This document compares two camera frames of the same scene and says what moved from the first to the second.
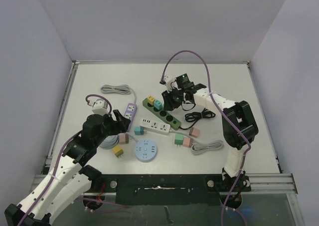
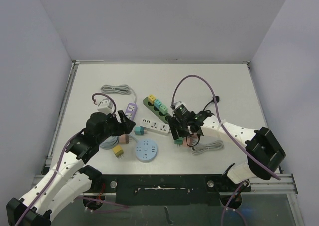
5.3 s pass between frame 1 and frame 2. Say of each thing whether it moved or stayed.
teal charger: stayed
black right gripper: moved
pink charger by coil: stayed
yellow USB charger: stayed
